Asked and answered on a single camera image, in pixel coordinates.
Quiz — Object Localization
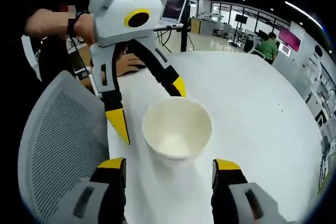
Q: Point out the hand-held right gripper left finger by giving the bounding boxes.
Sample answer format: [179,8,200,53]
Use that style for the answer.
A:
[64,157,127,224]

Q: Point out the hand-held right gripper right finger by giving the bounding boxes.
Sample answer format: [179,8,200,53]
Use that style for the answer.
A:
[211,158,289,224]

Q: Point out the green-printed white paper cup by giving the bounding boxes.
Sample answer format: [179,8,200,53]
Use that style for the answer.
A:
[141,97,213,168]

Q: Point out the person's left hand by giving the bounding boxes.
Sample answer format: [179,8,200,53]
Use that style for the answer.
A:
[74,13,97,46]

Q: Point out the black wristband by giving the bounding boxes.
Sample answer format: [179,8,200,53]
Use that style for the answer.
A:
[67,10,91,36]

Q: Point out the wooden cabinet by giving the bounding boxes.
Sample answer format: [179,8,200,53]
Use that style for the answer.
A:
[190,17,202,35]

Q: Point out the grey mesh office chair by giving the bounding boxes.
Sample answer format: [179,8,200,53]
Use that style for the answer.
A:
[17,71,110,224]

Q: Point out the silver laptop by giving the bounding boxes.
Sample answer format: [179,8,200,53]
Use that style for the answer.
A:
[153,0,195,31]

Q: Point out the white office chair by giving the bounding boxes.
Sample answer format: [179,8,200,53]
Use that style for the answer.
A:
[248,34,266,58]

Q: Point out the black monitor on stand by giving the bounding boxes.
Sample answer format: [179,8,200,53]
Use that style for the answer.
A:
[230,14,249,48]

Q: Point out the small white monitor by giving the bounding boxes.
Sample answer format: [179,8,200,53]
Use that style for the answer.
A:
[279,43,292,57]

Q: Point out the pink display screen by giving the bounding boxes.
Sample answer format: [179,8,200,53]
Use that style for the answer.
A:
[278,26,301,51]

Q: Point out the black laptop cables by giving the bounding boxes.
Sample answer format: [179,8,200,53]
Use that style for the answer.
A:
[156,29,174,52]

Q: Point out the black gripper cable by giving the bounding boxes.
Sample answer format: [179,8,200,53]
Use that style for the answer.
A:
[68,34,92,78]

